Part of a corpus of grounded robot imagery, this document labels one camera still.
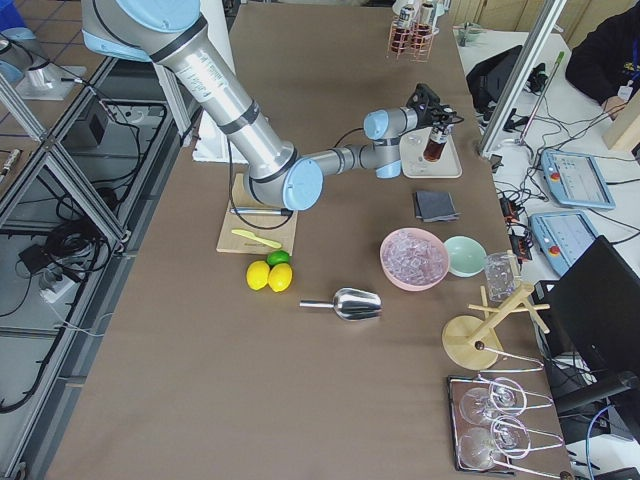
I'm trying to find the aluminium frame rail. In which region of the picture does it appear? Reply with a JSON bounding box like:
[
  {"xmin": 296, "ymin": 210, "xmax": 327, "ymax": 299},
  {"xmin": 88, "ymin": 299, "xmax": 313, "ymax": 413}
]
[{"xmin": 1, "ymin": 59, "xmax": 198, "ymax": 479}]

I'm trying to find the black monitor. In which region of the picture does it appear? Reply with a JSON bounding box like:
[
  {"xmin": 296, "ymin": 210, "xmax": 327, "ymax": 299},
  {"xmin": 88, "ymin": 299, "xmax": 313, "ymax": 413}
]
[{"xmin": 548, "ymin": 236, "xmax": 639, "ymax": 421}]

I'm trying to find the wooden cutting board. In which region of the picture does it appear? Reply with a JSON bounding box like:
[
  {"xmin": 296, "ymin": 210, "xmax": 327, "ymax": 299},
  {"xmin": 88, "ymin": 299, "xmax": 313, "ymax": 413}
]
[{"xmin": 216, "ymin": 203, "xmax": 297, "ymax": 255}]

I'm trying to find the metal ice scoop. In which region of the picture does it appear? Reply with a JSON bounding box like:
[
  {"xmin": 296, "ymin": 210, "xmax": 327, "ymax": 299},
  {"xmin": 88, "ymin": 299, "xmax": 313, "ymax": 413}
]
[{"xmin": 299, "ymin": 287, "xmax": 382, "ymax": 321}]

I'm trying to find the hanging wine glass lower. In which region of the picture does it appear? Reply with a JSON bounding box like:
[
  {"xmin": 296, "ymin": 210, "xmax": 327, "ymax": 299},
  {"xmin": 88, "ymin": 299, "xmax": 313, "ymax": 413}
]
[{"xmin": 457, "ymin": 414, "xmax": 565, "ymax": 476}]

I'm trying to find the steel muddler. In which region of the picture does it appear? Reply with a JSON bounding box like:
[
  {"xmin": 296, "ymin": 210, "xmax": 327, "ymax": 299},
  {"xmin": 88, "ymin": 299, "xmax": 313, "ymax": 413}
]
[{"xmin": 229, "ymin": 207, "xmax": 293, "ymax": 217}]

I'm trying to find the hanging wine glass upper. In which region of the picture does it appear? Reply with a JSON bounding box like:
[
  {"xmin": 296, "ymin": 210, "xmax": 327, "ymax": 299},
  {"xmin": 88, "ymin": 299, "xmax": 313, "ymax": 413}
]
[{"xmin": 459, "ymin": 377, "xmax": 554, "ymax": 425}]

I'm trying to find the wooden stand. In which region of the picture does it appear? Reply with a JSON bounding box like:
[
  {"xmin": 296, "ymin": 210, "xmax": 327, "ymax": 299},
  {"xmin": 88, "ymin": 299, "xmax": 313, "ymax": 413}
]
[{"xmin": 442, "ymin": 250, "xmax": 550, "ymax": 371}]

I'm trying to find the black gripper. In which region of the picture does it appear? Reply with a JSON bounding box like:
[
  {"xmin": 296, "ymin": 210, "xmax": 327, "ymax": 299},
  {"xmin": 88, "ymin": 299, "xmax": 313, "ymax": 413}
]
[{"xmin": 406, "ymin": 83, "xmax": 464, "ymax": 130}]

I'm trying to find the clear tumbler glass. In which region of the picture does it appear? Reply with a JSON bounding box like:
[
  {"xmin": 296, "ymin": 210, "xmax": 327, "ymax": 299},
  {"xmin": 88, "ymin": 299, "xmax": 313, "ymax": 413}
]
[{"xmin": 484, "ymin": 251, "xmax": 519, "ymax": 302}]

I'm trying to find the aluminium frame post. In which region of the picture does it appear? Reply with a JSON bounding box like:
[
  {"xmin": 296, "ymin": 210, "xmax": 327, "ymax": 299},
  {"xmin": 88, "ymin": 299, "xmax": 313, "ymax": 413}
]
[{"xmin": 478, "ymin": 0, "xmax": 566, "ymax": 160}]

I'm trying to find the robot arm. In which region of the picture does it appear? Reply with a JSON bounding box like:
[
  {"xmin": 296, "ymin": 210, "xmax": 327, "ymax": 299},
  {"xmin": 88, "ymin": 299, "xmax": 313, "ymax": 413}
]
[{"xmin": 81, "ymin": 0, "xmax": 461, "ymax": 211}]

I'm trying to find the yellow lemon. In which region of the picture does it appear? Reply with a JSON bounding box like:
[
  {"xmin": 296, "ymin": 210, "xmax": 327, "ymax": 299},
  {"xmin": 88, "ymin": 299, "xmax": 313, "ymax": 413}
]
[
  {"xmin": 268, "ymin": 263, "xmax": 293, "ymax": 292},
  {"xmin": 245, "ymin": 260, "xmax": 270, "ymax": 291}
]

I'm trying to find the hanging wine glass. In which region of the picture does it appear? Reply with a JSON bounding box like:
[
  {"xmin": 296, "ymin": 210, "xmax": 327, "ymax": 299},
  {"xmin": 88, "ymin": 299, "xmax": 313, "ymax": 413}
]
[
  {"xmin": 459, "ymin": 377, "xmax": 554, "ymax": 425},
  {"xmin": 457, "ymin": 414, "xmax": 565, "ymax": 476}
]

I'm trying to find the blue teach pendant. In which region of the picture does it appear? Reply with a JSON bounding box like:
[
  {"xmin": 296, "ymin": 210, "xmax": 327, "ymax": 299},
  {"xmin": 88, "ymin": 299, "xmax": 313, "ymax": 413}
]
[
  {"xmin": 529, "ymin": 210, "xmax": 599, "ymax": 276},
  {"xmin": 540, "ymin": 149, "xmax": 616, "ymax": 210}
]

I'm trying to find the green bowl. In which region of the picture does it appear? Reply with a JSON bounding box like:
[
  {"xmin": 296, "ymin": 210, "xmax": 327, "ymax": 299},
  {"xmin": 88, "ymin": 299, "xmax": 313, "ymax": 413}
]
[{"xmin": 444, "ymin": 236, "xmax": 486, "ymax": 278}]

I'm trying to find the cream tray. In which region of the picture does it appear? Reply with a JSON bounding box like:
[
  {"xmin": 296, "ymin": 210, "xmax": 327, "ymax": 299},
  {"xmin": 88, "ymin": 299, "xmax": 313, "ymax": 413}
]
[{"xmin": 400, "ymin": 127, "xmax": 462, "ymax": 179}]

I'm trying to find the yellow knife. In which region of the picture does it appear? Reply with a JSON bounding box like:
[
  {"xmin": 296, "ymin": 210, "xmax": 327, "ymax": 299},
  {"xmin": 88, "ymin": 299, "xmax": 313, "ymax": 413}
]
[{"xmin": 231, "ymin": 228, "xmax": 282, "ymax": 249}]

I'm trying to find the green lime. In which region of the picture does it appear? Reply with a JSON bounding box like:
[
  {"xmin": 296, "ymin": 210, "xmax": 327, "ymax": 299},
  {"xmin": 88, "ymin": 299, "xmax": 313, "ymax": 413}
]
[{"xmin": 266, "ymin": 250, "xmax": 290, "ymax": 267}]

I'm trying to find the pink bowl with ice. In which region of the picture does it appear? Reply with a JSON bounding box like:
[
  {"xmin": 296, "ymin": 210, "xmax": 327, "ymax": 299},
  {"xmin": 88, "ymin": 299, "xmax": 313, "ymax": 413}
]
[{"xmin": 379, "ymin": 228, "xmax": 450, "ymax": 292}]

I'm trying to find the black small tray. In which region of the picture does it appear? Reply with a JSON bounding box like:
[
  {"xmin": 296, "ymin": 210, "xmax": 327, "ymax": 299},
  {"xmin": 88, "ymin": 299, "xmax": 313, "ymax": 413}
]
[{"xmin": 447, "ymin": 376, "xmax": 531, "ymax": 478}]

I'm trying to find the copper wire bottle basket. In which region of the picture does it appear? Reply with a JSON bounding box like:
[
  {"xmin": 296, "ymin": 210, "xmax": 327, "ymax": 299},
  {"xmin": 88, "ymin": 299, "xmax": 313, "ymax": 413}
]
[{"xmin": 387, "ymin": 0, "xmax": 447, "ymax": 63}]

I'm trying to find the tea bottle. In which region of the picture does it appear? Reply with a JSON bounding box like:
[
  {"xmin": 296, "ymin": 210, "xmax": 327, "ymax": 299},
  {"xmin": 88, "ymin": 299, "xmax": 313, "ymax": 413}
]
[
  {"xmin": 423, "ymin": 126, "xmax": 450, "ymax": 162},
  {"xmin": 389, "ymin": 4, "xmax": 415, "ymax": 55},
  {"xmin": 411, "ymin": 1, "xmax": 435, "ymax": 53}
]

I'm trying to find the person in black hoodie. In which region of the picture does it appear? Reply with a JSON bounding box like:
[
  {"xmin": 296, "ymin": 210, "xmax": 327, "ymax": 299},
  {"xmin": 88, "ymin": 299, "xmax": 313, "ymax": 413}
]
[{"xmin": 565, "ymin": 2, "xmax": 639, "ymax": 119}]

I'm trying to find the grey folded cloth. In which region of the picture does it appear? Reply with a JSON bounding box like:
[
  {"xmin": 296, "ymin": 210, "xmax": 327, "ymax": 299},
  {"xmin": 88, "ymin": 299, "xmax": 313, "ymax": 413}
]
[{"xmin": 413, "ymin": 190, "xmax": 459, "ymax": 223}]

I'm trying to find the tea bottle front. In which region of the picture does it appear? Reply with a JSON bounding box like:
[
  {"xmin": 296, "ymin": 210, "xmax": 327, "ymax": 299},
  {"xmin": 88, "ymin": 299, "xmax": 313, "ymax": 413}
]
[{"xmin": 389, "ymin": 4, "xmax": 415, "ymax": 55}]

